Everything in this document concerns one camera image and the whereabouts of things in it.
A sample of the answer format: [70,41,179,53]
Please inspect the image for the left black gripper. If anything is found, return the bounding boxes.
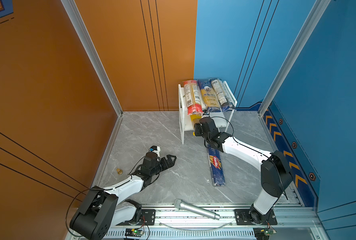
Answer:
[150,154,176,178]

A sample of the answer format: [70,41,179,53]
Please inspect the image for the blue yellow spaghetti bag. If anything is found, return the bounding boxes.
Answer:
[198,80,221,113]

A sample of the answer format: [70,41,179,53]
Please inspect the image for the blue Barilla spaghetti box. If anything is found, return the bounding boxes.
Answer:
[207,146,226,187]

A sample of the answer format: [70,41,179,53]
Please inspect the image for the clear label spaghetti bag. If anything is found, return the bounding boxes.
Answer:
[210,78,235,112]

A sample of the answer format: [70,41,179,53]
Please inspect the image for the red spaghetti bag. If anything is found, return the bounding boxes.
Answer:
[184,80,203,115]

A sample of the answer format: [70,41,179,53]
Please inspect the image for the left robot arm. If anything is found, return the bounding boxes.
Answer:
[65,146,177,240]

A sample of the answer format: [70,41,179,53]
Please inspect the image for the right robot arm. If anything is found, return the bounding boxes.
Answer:
[194,117,293,225]

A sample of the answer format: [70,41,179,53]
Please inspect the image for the white two-tier metal shelf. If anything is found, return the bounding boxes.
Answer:
[178,81,237,143]

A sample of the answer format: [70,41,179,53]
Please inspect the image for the silver microphone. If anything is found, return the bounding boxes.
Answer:
[174,199,221,220]

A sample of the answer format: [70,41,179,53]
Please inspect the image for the left green circuit board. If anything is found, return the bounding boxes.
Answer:
[125,229,146,240]

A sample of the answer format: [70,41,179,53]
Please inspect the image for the right circuit board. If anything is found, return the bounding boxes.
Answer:
[253,229,270,240]

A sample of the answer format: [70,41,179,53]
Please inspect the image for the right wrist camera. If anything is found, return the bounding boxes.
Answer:
[202,112,210,118]

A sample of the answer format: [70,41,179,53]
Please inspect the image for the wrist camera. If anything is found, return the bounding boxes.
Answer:
[149,146,161,157]
[202,112,210,118]

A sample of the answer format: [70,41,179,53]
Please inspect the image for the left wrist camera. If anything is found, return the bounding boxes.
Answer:
[149,146,161,157]

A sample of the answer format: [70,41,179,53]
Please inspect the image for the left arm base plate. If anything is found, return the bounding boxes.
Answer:
[119,209,156,227]

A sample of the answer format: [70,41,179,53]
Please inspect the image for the aluminium front rail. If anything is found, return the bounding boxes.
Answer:
[104,204,329,240]

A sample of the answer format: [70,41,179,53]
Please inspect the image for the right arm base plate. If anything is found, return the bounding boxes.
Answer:
[234,209,278,226]

